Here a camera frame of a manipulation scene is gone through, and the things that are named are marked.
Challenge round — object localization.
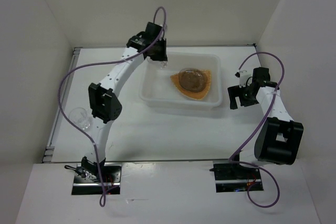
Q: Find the clear glass cup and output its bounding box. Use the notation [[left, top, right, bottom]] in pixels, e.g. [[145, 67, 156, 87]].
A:
[[148, 58, 167, 69], [69, 107, 92, 131]]

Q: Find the triangular woven bamboo tray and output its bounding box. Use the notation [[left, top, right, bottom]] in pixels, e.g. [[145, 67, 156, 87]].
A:
[[170, 70, 212, 101]]

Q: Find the clear glass plate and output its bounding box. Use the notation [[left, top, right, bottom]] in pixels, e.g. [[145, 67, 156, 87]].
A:
[[178, 68, 207, 92]]

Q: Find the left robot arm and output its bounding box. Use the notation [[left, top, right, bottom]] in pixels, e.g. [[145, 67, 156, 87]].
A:
[[81, 22, 167, 182]]

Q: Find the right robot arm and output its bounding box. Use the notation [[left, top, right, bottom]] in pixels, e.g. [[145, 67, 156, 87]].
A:
[[228, 67, 304, 178]]

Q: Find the white plastic bin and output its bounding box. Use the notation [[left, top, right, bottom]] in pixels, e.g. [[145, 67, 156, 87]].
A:
[[139, 52, 223, 117]]

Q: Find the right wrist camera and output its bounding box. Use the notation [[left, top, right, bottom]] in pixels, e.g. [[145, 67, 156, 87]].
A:
[[235, 70, 253, 88]]

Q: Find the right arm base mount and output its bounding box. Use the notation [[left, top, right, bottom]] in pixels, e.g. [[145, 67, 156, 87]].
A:
[[209, 163, 264, 193]]

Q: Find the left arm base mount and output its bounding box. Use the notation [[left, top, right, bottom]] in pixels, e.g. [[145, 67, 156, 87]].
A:
[[64, 163, 122, 195]]

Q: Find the aluminium table edge rail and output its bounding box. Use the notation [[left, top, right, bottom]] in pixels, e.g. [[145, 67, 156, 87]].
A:
[[41, 155, 263, 163]]

